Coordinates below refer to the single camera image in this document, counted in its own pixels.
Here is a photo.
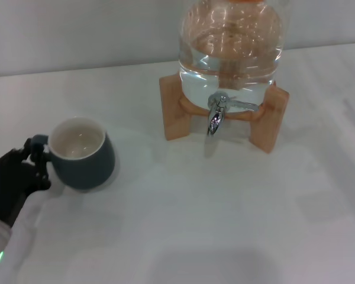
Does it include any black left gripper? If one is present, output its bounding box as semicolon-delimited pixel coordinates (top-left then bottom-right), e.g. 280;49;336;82
0;137;51;227

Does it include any chrome faucet with lever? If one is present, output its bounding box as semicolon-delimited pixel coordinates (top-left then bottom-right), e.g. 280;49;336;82
206;91;260;137

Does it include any glass water dispenser jar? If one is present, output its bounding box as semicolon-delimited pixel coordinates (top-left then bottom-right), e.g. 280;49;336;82
177;0;291;115

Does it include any black cup with white inside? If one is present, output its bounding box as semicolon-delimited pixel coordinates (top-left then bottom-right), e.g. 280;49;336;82
31;116;117;193

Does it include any wooden dispenser stand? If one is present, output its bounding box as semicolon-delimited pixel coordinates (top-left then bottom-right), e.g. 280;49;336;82
159;73;290;154

